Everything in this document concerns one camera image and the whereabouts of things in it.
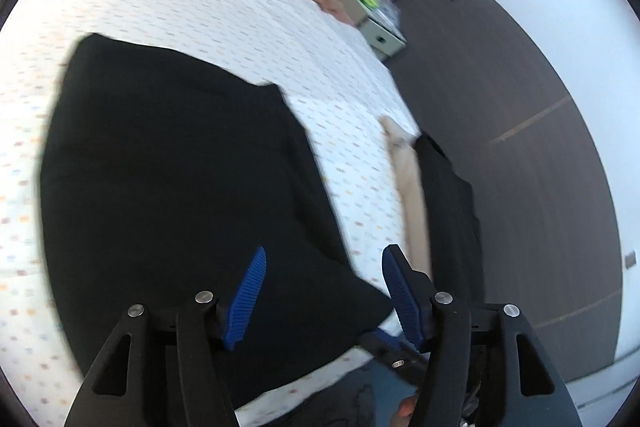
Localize black garment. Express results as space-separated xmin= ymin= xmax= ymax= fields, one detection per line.
xmin=40 ymin=33 xmax=397 ymax=409

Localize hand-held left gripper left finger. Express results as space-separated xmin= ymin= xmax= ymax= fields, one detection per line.
xmin=64 ymin=246 xmax=268 ymax=427

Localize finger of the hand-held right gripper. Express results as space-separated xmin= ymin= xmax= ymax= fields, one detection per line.
xmin=360 ymin=328 xmax=430 ymax=382

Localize person's black shorts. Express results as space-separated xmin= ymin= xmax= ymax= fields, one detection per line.
xmin=414 ymin=133 xmax=487 ymax=309

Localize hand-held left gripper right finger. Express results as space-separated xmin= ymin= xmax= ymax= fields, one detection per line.
xmin=382 ymin=244 xmax=583 ymax=427

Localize white two-drawer nightstand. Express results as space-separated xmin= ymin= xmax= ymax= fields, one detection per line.
xmin=342 ymin=0 xmax=407 ymax=62

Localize white dotted bed sheet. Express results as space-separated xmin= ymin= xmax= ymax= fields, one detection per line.
xmin=0 ymin=0 xmax=426 ymax=427

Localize clear plastic bag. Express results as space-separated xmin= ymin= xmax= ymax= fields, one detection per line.
xmin=379 ymin=0 xmax=402 ymax=28

